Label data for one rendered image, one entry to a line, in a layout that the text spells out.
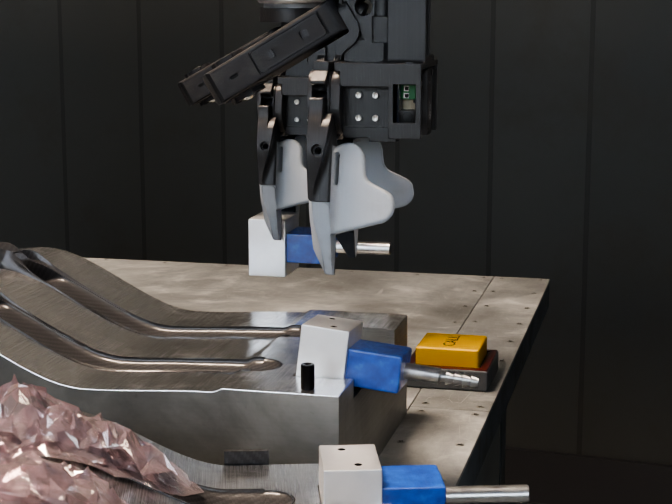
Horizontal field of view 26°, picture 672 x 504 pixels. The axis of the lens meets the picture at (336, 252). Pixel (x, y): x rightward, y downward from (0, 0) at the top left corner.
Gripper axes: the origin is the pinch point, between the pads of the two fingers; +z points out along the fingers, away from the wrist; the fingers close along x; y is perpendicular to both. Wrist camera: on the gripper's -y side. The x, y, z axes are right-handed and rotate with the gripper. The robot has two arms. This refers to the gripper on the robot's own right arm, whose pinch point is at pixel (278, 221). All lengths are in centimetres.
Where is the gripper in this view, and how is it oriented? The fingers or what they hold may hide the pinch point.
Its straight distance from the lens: 137.8
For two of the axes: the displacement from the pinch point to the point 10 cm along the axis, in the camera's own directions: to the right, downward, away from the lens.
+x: 2.3, -1.8, 9.6
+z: 0.0, 9.8, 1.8
